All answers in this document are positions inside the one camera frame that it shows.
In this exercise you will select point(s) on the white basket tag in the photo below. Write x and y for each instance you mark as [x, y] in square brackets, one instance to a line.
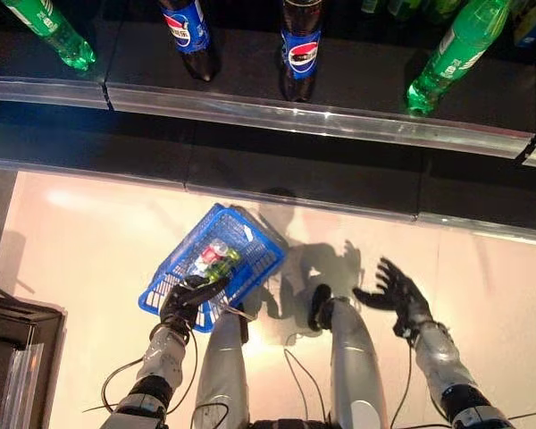
[248, 233]

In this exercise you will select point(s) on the clear water bottle red cap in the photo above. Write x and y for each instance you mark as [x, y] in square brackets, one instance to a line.
[212, 252]

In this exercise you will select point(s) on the blue plastic shopping basket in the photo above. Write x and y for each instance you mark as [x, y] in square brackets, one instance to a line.
[148, 305]

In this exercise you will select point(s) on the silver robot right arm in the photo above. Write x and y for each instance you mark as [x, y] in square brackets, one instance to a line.
[442, 362]

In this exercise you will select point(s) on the black robot waist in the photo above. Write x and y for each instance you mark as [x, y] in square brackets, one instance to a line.
[290, 424]

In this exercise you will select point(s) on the Pepsi cola bottle blue cap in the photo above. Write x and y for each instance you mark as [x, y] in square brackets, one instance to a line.
[301, 53]
[185, 31]

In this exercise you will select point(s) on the dark low display platform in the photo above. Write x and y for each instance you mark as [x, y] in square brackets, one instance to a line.
[9, 357]

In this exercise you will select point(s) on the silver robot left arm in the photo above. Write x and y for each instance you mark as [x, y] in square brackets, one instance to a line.
[161, 357]

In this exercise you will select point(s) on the green Sprite bottle yellow cap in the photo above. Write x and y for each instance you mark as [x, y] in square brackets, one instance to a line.
[49, 27]
[455, 58]

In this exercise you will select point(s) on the silver robot right leg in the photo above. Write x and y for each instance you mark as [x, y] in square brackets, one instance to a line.
[353, 357]

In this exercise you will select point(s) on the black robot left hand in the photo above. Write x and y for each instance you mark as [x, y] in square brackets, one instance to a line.
[185, 304]

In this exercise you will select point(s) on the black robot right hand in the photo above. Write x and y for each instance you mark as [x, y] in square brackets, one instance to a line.
[402, 299]

